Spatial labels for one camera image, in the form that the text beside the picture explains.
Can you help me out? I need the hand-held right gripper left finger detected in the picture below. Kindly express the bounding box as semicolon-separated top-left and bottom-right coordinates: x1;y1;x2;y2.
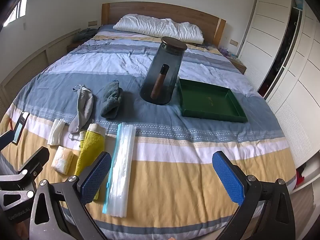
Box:
29;151;112;240

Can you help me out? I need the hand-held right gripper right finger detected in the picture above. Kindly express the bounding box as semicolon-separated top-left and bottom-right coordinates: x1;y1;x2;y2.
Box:
211;151;294;240

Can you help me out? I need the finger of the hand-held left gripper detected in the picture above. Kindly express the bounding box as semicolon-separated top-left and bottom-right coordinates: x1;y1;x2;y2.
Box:
0;147;50;200
0;129;15;152

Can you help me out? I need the tissue pack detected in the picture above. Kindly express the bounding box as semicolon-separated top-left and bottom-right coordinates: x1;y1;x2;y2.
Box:
51;145;74;175

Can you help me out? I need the clear zip bag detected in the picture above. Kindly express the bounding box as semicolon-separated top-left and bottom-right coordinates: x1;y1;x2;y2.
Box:
102;122;137;218

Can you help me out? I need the yellow towel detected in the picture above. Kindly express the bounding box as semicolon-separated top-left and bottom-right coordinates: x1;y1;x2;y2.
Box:
74;123;107;200

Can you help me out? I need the white cloth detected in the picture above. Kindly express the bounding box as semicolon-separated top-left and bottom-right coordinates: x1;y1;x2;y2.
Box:
47;119;66;146

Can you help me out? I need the grey fabric pouch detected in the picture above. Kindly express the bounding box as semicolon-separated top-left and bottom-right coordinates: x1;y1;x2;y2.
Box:
68;84;94;140

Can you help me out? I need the grey plush towel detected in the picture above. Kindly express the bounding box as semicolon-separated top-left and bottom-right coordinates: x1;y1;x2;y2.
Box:
101;80;123;120

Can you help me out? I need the green tray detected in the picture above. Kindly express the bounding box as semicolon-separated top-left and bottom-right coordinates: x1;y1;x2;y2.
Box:
178;78;248;123

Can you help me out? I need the smartphone with red case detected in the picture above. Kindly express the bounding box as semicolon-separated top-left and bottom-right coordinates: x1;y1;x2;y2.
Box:
11;111;30;145

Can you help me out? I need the striped quilt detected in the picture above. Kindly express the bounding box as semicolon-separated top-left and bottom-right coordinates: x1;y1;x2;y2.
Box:
0;24;298;235

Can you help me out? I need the red object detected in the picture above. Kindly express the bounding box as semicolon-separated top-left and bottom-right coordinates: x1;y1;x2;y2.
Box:
296;169;305;189

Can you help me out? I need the white radiator cover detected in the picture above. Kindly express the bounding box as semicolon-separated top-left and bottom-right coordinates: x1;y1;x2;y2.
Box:
0;29;82;115

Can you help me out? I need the wooden nightstand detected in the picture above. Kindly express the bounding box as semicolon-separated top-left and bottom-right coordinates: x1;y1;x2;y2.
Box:
229;55;247;75

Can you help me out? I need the white wardrobe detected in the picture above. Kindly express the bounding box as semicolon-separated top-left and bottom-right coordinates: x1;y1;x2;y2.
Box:
237;0;320;195

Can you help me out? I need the grey glass pitcher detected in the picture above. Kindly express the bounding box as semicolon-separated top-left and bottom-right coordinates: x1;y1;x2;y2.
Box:
139;36;188;105

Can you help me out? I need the window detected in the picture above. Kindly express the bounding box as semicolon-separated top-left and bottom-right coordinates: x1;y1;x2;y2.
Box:
2;0;32;28

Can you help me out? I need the white pillow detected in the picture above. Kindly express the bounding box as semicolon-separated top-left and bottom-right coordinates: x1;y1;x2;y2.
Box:
113;14;204;44

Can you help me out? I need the wooden bed headboard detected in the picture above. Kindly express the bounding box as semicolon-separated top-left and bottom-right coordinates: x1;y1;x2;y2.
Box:
101;2;227;46

